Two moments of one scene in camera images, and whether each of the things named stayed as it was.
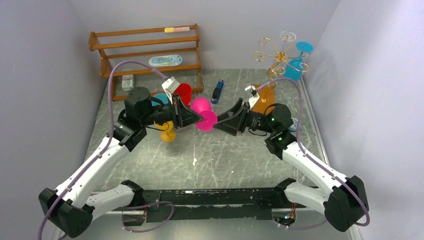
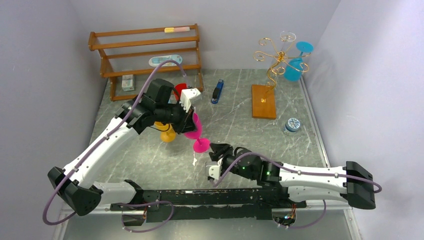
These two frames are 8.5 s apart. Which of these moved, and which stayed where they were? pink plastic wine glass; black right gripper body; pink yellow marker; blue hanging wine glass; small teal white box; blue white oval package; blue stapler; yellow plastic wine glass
Moved: black right gripper body; pink plastic wine glass
Stayed: blue white oval package; yellow plastic wine glass; blue hanging wine glass; pink yellow marker; blue stapler; small teal white box
